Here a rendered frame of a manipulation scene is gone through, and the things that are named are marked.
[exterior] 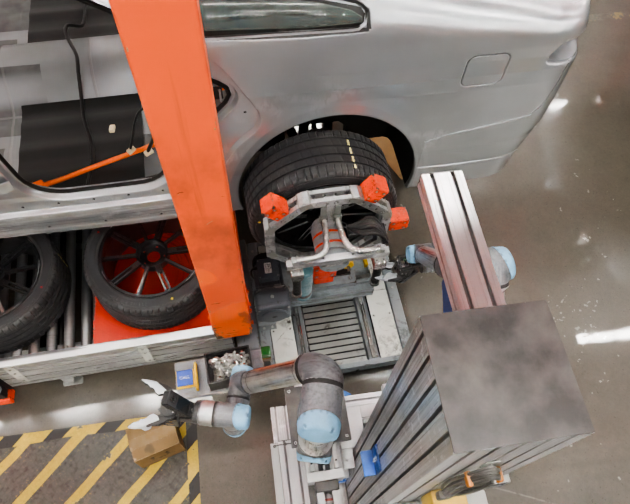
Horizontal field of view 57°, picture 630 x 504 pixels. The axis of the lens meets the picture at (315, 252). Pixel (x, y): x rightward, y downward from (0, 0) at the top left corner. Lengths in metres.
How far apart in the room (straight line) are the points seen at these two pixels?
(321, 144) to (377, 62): 0.43
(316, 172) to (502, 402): 1.43
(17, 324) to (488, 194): 2.75
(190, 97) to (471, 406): 0.88
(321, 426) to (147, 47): 1.00
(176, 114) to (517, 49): 1.36
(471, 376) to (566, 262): 2.75
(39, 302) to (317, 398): 1.72
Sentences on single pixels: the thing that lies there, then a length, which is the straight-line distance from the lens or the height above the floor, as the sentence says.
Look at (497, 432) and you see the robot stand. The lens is 1.07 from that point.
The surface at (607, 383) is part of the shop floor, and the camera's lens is 3.56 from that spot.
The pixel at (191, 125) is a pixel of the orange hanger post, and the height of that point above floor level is 1.93.
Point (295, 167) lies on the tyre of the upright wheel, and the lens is 2.34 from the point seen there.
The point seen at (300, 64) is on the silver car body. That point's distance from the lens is 2.09.
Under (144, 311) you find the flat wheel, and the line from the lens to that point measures 2.82.
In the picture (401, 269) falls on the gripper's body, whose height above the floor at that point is 0.89.
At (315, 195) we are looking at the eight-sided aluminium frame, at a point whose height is 1.11.
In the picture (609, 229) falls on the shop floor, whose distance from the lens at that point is 4.03.
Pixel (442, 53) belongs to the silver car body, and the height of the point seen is 1.57.
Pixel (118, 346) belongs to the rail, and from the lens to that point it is 2.91.
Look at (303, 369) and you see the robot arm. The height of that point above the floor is 1.42.
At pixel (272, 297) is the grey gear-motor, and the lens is 2.87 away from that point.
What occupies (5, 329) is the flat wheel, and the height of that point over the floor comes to 0.50.
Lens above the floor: 3.02
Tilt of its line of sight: 61 degrees down
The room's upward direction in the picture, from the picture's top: 4 degrees clockwise
